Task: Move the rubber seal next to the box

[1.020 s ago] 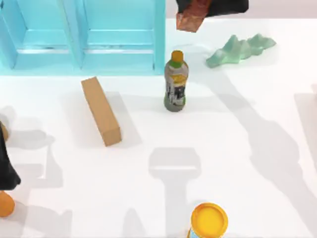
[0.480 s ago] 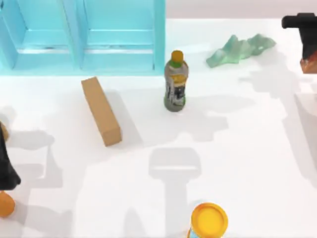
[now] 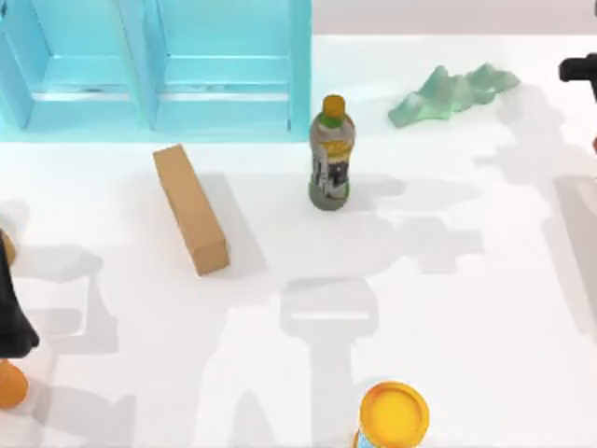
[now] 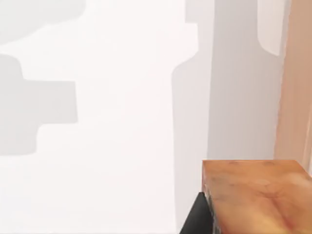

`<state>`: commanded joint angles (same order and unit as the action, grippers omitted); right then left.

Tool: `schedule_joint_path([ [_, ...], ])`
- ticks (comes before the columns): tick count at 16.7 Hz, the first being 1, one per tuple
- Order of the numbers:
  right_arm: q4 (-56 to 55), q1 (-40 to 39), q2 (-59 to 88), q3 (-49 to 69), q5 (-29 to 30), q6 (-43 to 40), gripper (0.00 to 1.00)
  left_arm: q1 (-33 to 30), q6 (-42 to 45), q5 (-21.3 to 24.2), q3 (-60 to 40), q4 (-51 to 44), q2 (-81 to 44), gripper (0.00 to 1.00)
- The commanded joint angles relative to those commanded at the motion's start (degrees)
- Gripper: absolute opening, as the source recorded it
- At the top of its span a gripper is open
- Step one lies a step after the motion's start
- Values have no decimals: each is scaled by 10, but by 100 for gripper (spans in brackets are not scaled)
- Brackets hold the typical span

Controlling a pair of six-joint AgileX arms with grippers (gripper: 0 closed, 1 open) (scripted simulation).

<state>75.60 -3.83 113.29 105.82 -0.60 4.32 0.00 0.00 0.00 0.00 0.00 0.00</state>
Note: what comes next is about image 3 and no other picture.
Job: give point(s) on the grey bottle with yellow cap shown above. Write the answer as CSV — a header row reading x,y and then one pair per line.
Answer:
x,y
330,163

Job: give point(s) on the light blue rack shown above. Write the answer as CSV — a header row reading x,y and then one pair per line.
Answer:
x,y
224,70

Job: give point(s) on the yellow lidded can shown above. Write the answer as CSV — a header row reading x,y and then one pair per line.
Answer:
x,y
394,410

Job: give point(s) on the green crumpled mountain model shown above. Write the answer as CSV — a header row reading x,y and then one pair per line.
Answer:
x,y
438,100

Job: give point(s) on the brown cardboard box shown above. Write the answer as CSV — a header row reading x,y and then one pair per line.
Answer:
x,y
191,210

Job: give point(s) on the black and orange figure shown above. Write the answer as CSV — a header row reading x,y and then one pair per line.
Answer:
x,y
14,308

